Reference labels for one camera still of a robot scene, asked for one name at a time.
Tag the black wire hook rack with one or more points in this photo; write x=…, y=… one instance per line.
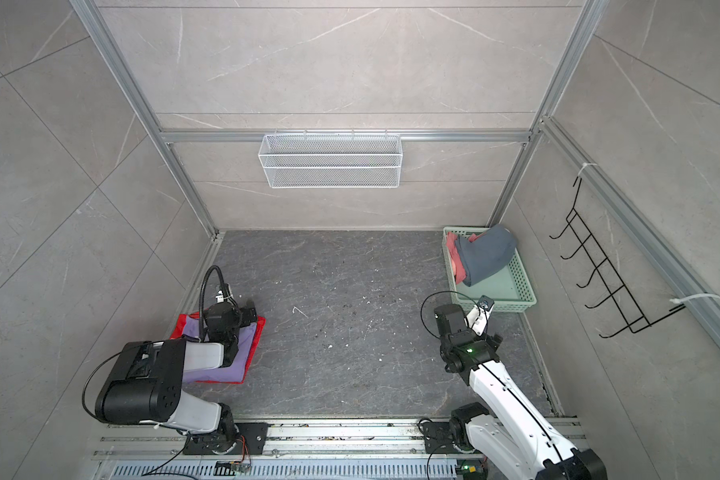
x=605, y=270

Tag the pink red t shirt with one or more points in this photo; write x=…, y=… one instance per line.
x=454, y=255

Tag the small circuit board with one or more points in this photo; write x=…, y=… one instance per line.
x=230, y=468

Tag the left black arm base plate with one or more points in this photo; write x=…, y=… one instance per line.
x=244, y=436

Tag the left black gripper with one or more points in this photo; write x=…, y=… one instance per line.
x=244, y=317

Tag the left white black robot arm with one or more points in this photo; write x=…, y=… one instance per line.
x=145, y=384

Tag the green plastic basket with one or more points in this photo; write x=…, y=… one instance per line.
x=510, y=287

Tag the grey blue t shirt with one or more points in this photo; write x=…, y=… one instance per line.
x=484, y=255

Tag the red folded t shirt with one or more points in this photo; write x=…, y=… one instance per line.
x=255, y=336

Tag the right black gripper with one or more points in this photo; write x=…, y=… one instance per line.
x=492, y=341

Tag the purple t shirt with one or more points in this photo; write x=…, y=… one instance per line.
x=240, y=354

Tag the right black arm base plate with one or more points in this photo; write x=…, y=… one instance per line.
x=439, y=438

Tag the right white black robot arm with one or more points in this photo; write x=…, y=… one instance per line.
x=504, y=426

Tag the white wire mesh basket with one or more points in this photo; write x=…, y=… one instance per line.
x=331, y=161

